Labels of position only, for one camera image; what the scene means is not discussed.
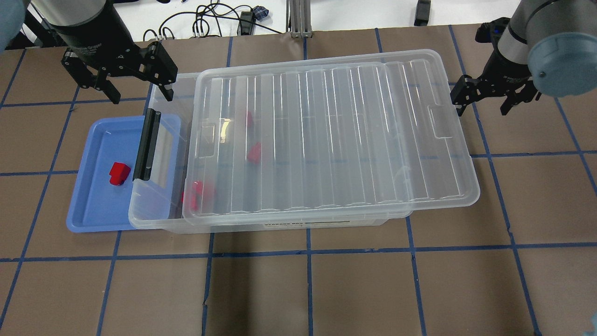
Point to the red block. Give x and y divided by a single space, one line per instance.
203 190
247 119
254 155
119 173
191 199

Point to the black box latch handle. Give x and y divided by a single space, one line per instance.
147 145

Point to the aluminium frame post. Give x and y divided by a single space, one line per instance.
298 13

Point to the blue plastic tray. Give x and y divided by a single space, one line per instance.
97 205

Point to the clear plastic storage box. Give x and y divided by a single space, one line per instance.
331 149

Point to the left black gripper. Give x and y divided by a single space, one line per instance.
91 41

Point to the clear plastic box lid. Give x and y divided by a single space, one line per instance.
441 168

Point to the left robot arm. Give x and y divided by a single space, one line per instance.
60 13

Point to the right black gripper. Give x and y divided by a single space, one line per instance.
506 74

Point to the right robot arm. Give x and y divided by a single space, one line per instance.
547 47

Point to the black adapter top edge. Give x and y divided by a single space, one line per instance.
422 13

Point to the red block back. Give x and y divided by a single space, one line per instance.
247 119

